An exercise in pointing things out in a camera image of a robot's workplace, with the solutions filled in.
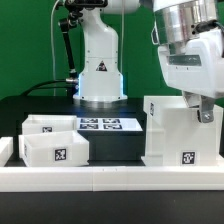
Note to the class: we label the white front border rail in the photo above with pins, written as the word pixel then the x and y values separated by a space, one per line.
pixel 23 179

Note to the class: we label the white drawer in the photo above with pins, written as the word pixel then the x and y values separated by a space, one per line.
pixel 54 149
pixel 35 124

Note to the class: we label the white drawer cabinet box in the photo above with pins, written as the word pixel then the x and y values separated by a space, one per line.
pixel 175 136

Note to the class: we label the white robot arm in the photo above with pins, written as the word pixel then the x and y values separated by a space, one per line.
pixel 176 22

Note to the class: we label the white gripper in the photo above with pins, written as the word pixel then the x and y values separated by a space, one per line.
pixel 202 75

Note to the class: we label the white border rail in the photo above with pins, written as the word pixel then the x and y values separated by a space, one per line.
pixel 23 179
pixel 6 150

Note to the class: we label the white front drawer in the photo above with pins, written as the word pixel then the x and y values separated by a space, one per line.
pixel 54 149

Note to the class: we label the white marker sheet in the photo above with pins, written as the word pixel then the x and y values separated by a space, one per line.
pixel 108 124

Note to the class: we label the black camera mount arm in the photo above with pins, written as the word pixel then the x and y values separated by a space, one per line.
pixel 75 12

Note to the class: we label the white left border rail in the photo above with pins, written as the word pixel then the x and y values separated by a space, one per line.
pixel 6 150

